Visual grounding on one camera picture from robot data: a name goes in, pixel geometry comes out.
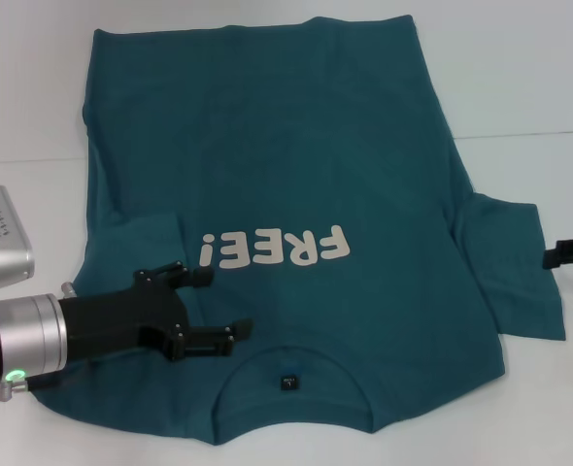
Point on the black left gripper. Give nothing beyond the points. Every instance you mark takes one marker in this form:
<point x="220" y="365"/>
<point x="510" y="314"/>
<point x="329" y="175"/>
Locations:
<point x="121" y="315"/>

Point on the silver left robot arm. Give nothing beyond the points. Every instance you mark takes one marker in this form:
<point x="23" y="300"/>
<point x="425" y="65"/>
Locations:
<point x="24" y="335"/>

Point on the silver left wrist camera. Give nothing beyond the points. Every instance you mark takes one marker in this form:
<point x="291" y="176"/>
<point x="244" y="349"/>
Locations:
<point x="5" y="242"/>

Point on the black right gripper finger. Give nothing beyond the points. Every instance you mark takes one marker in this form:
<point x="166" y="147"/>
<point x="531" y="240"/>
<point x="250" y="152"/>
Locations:
<point x="568" y="255"/>

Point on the teal FREE print t-shirt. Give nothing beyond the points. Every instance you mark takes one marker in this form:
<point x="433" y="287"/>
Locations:
<point x="291" y="145"/>

